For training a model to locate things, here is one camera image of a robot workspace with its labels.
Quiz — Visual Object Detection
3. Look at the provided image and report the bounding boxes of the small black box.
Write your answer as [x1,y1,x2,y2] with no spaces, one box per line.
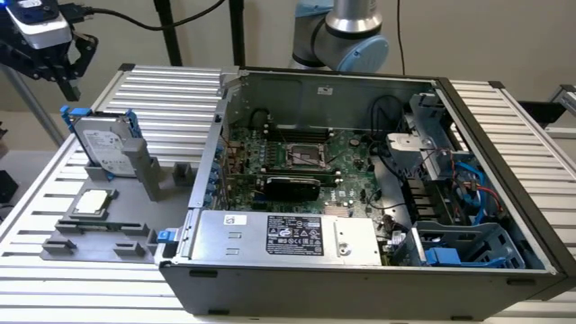
[0,169,21,204]

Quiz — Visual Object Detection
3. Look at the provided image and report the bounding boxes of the open black PC case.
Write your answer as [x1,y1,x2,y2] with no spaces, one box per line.
[154,65,571,321]

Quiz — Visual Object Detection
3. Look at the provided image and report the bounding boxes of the green loose RAM stick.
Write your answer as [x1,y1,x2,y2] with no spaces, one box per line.
[58,220,146,230]

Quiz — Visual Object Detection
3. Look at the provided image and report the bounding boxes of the CPU socket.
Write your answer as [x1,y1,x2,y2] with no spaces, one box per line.
[278,140,329,167]

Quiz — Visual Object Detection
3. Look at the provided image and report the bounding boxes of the red black twisted wire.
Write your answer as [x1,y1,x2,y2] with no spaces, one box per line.
[421,146,454,167]

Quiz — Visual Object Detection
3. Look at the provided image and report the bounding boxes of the silver power supply unit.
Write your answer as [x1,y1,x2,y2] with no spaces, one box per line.
[187,210,385,268]

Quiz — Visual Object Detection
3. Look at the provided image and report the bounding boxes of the thin dark hanging cable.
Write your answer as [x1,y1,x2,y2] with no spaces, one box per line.
[395,0,409,74]

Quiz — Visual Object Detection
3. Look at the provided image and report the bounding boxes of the black stand pole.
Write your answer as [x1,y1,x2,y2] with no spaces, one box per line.
[229,0,247,67]
[151,0,185,67]

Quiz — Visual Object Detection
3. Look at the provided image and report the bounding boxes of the black fan shroud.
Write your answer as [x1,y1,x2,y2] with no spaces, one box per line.
[402,178,457,224]

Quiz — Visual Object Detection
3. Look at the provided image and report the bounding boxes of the grey metal drive cage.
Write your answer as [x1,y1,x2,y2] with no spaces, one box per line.
[386,92,457,180]

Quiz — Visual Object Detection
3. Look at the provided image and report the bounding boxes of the grey parts rack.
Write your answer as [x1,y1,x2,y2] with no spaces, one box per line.
[41,138,199,265]

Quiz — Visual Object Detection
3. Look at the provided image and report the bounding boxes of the blue hard drive caddies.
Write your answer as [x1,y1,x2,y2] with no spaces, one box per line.
[411,221,527,270]

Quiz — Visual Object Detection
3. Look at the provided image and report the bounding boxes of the thin black wire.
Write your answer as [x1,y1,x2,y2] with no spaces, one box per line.
[366,190,398,213]

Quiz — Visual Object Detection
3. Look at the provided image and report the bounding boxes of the silver CPU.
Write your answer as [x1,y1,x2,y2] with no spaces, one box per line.
[74,188,115,214]

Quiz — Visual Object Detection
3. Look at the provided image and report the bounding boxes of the aluminium profile beam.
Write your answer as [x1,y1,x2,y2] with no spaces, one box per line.
[546,83,576,133]

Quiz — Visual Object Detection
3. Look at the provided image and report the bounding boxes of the hard disk with blue bracket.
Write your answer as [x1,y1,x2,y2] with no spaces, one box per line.
[61,105,146,179]

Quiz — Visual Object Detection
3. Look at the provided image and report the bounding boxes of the looped black wire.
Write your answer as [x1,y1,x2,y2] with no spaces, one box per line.
[370,94,410,135]

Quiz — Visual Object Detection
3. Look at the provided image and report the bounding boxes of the empty blue disk bracket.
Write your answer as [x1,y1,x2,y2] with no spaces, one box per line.
[425,246,462,268]

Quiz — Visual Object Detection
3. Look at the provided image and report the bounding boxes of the slanted aluminium frame leg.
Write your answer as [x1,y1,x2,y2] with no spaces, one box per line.
[0,63,66,146]

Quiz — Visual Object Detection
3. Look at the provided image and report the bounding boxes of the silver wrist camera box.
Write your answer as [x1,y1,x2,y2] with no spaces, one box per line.
[3,0,74,51]

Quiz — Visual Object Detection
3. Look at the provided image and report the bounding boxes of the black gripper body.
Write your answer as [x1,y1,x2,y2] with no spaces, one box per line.
[0,13,77,74]

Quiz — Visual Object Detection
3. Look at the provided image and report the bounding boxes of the black graphics card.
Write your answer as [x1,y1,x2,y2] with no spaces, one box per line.
[255,174,325,204]

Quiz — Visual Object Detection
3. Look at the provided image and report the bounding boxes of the green motherboard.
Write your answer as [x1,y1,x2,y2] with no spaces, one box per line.
[221,124,409,217]

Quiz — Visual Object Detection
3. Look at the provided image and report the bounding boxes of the installed RAM stick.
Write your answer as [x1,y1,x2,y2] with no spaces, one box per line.
[259,166,339,180]

